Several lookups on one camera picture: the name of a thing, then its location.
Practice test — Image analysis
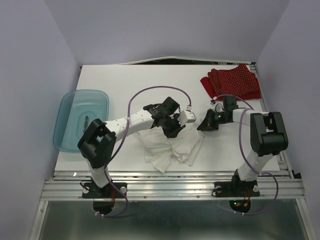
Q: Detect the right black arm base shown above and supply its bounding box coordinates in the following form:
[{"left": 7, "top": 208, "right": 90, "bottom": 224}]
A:
[{"left": 211, "top": 172, "right": 260, "bottom": 214}]

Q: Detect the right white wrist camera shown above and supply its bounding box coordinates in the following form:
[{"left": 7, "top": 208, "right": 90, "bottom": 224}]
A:
[{"left": 210, "top": 99, "right": 224, "bottom": 113}]

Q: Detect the aluminium rail frame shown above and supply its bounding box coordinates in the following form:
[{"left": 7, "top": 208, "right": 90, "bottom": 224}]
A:
[{"left": 30, "top": 159, "right": 317, "bottom": 240}]

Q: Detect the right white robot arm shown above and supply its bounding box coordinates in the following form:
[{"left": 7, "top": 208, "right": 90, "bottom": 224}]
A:
[{"left": 197, "top": 94, "right": 289, "bottom": 195}]

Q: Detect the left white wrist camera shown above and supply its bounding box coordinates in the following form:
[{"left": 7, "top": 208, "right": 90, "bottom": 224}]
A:
[{"left": 178, "top": 110, "right": 197, "bottom": 125}]

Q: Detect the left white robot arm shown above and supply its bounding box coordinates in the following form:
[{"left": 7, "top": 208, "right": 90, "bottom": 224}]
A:
[{"left": 77, "top": 97, "right": 186, "bottom": 197}]

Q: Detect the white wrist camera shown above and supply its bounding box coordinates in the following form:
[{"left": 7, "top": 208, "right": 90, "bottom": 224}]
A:
[
  {"left": 178, "top": 110, "right": 197, "bottom": 125},
  {"left": 210, "top": 99, "right": 224, "bottom": 113}
]

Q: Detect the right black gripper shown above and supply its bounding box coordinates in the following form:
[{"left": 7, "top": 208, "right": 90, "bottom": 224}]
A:
[{"left": 196, "top": 108, "right": 230, "bottom": 131}]

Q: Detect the white ruffled skirt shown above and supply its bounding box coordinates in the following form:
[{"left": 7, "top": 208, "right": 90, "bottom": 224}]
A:
[{"left": 137, "top": 123, "right": 204, "bottom": 173}]

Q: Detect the teal plastic bin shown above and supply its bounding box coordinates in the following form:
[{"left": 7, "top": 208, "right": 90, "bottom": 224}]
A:
[{"left": 53, "top": 89, "right": 109, "bottom": 153}]

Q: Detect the red polka dot skirt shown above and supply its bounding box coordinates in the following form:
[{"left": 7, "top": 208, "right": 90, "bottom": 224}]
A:
[{"left": 200, "top": 64, "right": 262, "bottom": 101}]

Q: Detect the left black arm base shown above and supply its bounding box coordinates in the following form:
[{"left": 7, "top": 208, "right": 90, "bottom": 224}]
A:
[{"left": 79, "top": 179, "right": 129, "bottom": 218}]

